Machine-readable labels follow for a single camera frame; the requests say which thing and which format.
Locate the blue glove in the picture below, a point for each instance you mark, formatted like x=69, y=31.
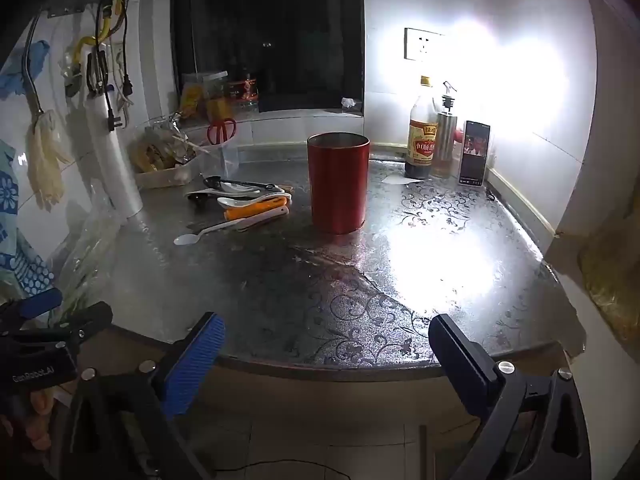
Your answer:
x=35, y=52

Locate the yellowish plastic bag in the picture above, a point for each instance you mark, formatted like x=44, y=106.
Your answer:
x=615, y=270

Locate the yellow snack packet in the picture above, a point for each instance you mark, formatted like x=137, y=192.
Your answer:
x=147, y=155

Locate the red cylindrical utensil holder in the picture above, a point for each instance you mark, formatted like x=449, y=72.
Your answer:
x=337, y=185

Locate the white plastic spoon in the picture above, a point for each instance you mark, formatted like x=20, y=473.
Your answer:
x=186, y=239

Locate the person's left hand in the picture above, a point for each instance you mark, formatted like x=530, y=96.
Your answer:
x=41, y=420

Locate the dark vinegar bottle yellow label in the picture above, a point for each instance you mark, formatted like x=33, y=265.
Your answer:
x=421, y=145

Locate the blue patterned cloth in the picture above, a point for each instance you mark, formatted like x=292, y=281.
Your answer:
x=10, y=195

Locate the white roll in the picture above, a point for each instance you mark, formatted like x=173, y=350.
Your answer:
x=112, y=160

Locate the clear jar yellow contents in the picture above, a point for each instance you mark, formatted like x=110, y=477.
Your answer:
x=200, y=95

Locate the white plastic tray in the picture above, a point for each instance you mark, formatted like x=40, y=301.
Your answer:
x=165, y=178

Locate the white paper sheet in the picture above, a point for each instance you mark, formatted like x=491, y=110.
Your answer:
x=395, y=180

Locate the dark window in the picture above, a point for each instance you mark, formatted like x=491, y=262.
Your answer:
x=275, y=35

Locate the black smartphone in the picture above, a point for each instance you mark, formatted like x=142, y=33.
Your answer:
x=474, y=155

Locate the black plastic ladle spoon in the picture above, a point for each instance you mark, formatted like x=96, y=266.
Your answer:
x=212, y=180
x=196, y=201

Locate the white wall socket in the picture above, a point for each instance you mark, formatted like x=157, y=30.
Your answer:
x=420, y=44

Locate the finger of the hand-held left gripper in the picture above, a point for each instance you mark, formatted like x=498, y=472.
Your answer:
x=85, y=319
x=40, y=301

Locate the crumpled foil bag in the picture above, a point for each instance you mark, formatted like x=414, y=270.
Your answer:
x=175, y=122

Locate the small black clip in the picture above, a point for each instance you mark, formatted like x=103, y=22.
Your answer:
x=490, y=195

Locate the steel oil dispenser bottle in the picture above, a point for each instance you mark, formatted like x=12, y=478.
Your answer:
x=446, y=135

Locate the clear plastic bag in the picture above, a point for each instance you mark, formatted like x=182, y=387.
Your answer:
x=92, y=250

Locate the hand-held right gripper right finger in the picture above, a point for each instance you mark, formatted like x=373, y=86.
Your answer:
x=460, y=355

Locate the black hanging clip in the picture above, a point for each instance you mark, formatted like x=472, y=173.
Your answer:
x=95, y=77

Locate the disposable wooden chopsticks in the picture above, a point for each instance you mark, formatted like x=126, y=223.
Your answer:
x=195, y=146

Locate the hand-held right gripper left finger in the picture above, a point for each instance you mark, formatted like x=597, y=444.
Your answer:
x=195, y=365

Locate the bottle with red black label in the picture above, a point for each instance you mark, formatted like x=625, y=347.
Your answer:
x=245, y=90

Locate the clear plastic container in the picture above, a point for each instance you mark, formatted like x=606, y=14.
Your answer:
x=230, y=160

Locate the small red container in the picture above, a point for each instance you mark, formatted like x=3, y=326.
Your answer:
x=458, y=137

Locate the cream rubber gloves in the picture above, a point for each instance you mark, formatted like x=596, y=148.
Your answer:
x=45, y=160

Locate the white dotted rice paddle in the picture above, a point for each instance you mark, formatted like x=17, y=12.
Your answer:
x=200, y=193

